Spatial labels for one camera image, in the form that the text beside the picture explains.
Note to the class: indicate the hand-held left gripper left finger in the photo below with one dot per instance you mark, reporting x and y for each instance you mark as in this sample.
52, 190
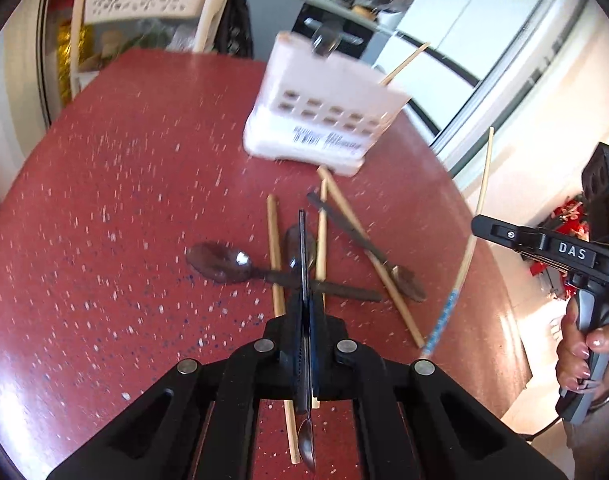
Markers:
297, 340

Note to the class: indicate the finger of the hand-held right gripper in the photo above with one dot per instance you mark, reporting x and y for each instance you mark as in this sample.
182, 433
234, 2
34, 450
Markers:
509, 235

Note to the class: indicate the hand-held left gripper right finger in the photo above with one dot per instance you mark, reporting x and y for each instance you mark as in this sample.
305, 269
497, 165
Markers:
317, 345

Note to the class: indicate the blue bamboo chopstick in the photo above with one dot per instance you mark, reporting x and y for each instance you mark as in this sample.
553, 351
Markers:
486, 175

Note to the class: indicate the wide bamboo chopstick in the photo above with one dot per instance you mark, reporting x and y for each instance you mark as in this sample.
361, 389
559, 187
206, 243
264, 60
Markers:
274, 240

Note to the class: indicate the large metal spoon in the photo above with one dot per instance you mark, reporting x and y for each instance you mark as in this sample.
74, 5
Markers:
219, 262

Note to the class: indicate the white plastic utensil holder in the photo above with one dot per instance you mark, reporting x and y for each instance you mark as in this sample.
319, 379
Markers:
304, 90

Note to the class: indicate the person's right hand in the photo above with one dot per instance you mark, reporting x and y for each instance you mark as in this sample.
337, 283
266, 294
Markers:
571, 355

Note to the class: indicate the red decoration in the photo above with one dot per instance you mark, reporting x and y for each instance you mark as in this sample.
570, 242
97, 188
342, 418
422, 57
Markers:
569, 220

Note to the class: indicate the white refrigerator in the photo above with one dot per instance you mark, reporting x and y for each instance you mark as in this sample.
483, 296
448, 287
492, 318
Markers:
474, 15

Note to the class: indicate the black oven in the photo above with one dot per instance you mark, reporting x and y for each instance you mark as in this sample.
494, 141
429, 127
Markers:
357, 52

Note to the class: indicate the dark cloth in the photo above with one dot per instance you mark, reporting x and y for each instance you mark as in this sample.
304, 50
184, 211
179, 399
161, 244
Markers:
237, 25

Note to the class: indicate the gold decoration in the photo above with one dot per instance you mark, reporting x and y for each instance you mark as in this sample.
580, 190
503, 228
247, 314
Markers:
72, 55

